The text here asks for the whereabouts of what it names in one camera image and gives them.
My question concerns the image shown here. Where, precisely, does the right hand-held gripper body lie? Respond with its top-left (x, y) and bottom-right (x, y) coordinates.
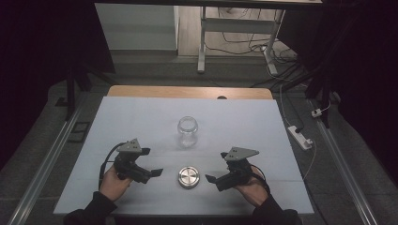
top-left (215, 146), bottom-right (260, 192)

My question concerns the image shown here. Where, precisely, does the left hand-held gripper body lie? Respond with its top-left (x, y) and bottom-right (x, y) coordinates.
top-left (113, 138), bottom-right (152, 185)

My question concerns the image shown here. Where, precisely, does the silver metal jar lid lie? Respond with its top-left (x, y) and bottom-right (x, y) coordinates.
top-left (177, 166), bottom-right (201, 189)

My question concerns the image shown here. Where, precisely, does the clear glass jar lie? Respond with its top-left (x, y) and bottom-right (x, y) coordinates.
top-left (176, 115), bottom-right (199, 148)

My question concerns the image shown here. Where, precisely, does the person's right hand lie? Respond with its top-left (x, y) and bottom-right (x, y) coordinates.
top-left (234, 166), bottom-right (270, 208)

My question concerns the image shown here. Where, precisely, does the person's left hand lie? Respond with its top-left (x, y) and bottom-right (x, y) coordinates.
top-left (99, 164), bottom-right (134, 203)

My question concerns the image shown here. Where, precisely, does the white foam board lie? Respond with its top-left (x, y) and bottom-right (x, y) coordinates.
top-left (53, 96), bottom-right (315, 218)

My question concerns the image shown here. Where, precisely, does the wooden table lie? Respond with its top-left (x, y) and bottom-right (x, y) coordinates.
top-left (106, 84), bottom-right (274, 101)

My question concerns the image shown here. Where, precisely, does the white power strip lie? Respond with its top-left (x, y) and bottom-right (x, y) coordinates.
top-left (287, 125), bottom-right (314, 151)

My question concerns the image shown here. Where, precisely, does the black metal stand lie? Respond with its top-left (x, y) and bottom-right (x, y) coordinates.
top-left (55, 60), bottom-right (92, 122)

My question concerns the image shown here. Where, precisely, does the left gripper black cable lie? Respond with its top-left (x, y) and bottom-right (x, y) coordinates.
top-left (99, 142), bottom-right (127, 190)

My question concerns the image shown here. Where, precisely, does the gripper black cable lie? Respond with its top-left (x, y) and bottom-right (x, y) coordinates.
top-left (249, 163), bottom-right (271, 194)
top-left (99, 142), bottom-right (127, 190)

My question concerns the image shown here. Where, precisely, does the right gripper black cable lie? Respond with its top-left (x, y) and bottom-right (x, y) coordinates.
top-left (249, 163), bottom-right (271, 194)

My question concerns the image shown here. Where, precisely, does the black power plug cable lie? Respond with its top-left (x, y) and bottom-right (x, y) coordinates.
top-left (282, 93), bottom-right (305, 133)

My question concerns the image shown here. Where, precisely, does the metal floor rail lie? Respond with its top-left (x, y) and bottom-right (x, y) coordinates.
top-left (307, 98), bottom-right (380, 225)
top-left (7, 93), bottom-right (91, 225)

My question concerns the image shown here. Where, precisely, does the white metal desk frame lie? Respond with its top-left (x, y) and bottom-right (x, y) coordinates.
top-left (196, 6), bottom-right (286, 76)

